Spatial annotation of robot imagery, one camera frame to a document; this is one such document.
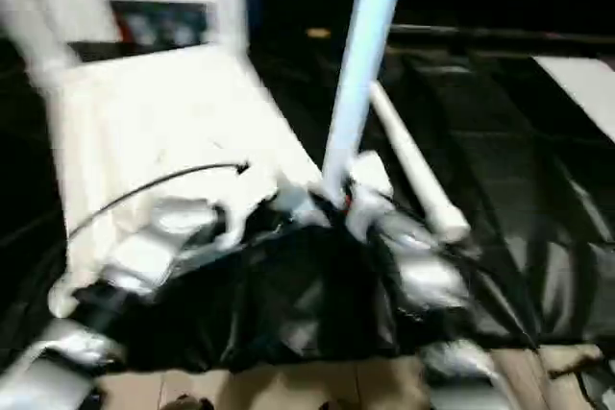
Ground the white plastic table top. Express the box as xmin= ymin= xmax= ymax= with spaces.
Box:
xmin=46 ymin=45 xmax=330 ymax=321

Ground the white plastic table leg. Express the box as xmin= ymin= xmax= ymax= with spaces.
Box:
xmin=319 ymin=0 xmax=413 ymax=205
xmin=0 ymin=0 xmax=80 ymax=77
xmin=367 ymin=82 xmax=473 ymax=244

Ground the black work mat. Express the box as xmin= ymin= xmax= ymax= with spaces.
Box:
xmin=0 ymin=31 xmax=615 ymax=374

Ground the dark left robot foot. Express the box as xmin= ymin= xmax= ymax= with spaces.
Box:
xmin=161 ymin=394 xmax=216 ymax=410

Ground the red bottle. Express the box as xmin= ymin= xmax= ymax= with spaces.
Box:
xmin=111 ymin=7 xmax=129 ymax=43

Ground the white flat board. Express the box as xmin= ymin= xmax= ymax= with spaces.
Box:
xmin=532 ymin=55 xmax=615 ymax=144

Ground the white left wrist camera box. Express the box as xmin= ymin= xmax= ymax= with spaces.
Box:
xmin=215 ymin=175 xmax=282 ymax=238

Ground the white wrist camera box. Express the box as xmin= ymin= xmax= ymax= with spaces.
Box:
xmin=215 ymin=175 xmax=282 ymax=238
xmin=343 ymin=151 xmax=396 ymax=240

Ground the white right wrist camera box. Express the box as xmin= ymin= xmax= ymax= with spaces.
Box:
xmin=343 ymin=151 xmax=396 ymax=240

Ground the black rail bar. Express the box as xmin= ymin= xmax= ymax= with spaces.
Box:
xmin=384 ymin=24 xmax=615 ymax=48

